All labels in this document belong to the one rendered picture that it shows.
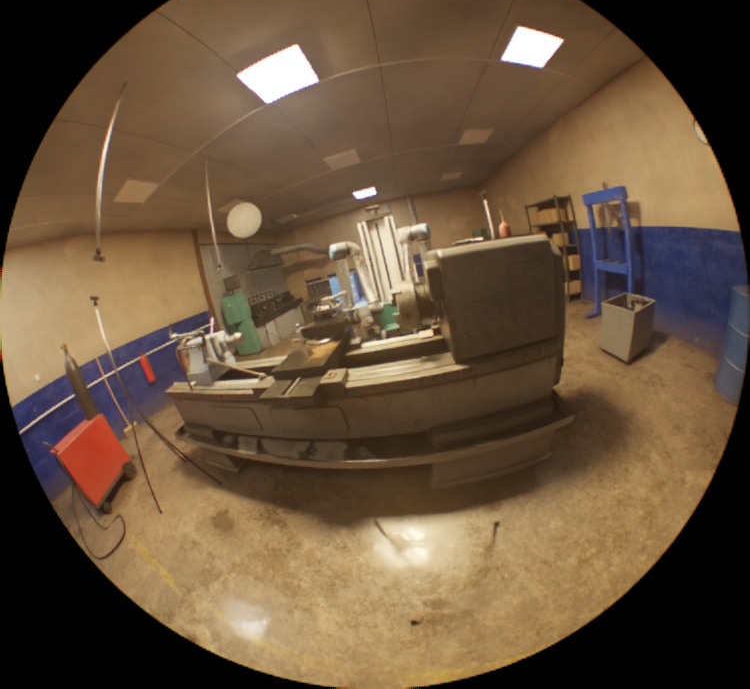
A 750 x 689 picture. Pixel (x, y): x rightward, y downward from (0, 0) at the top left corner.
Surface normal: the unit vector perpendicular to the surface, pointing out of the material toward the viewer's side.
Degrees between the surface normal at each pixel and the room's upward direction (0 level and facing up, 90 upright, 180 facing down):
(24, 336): 90
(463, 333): 90
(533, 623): 0
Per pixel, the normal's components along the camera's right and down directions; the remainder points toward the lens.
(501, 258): -0.12, 0.25
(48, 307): 0.97, -0.19
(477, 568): -0.23, -0.95
